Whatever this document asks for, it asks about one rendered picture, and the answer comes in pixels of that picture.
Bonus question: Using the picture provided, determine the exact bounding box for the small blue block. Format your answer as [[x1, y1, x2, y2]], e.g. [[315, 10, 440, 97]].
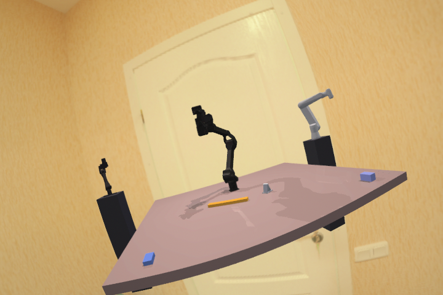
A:
[[142, 252, 155, 266], [360, 172, 376, 182]]

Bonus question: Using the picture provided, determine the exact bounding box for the orange bar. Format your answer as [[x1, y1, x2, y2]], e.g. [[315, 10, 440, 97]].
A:
[[208, 197, 249, 208]]

